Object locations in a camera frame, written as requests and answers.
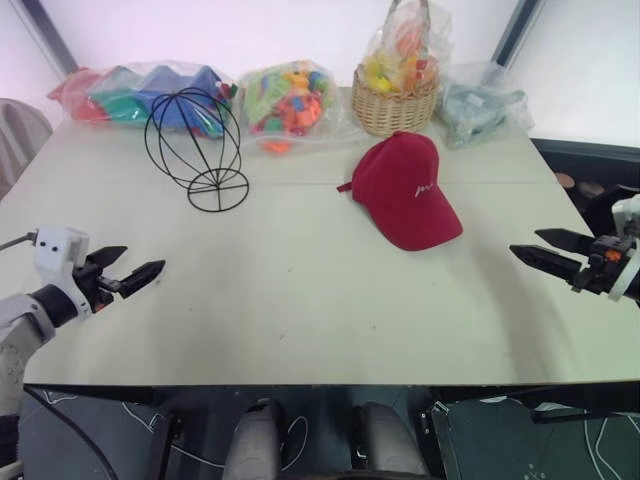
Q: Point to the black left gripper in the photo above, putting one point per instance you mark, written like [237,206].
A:
[97,290]

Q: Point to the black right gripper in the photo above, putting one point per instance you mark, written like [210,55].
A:
[602,272]

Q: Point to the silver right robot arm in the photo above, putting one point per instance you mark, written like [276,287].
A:
[634,287]

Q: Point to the brown round object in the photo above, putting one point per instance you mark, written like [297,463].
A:
[591,190]
[565,180]

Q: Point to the black side bin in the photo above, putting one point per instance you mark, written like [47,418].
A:
[590,160]

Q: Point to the beige chair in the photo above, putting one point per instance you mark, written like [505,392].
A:
[20,140]

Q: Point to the clear bag of pale parts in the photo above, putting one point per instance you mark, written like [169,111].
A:
[470,110]

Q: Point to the red baseball cap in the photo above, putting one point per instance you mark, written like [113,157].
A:
[400,190]

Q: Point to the clear bag of large blocks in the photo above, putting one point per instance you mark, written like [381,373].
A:
[115,97]

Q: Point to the black panel with white lines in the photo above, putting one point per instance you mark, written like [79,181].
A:
[525,440]

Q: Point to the woven wicker basket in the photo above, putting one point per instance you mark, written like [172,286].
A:
[395,111]

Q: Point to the grey rounded robot leg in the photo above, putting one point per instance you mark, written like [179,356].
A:
[390,440]
[255,440]

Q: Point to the clear bag of small blocks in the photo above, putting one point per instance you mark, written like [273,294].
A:
[290,100]

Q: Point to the clear bag of yellow toys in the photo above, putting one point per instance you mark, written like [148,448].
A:
[402,55]

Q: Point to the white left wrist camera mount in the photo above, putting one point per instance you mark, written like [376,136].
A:
[55,250]

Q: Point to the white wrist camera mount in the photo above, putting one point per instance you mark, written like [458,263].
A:
[629,212]
[55,250]

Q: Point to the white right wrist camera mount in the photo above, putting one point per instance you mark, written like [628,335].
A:
[629,212]

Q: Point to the black metal frame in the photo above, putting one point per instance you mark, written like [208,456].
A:
[172,430]

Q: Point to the dark window frame post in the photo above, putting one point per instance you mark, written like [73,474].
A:
[50,35]
[517,30]

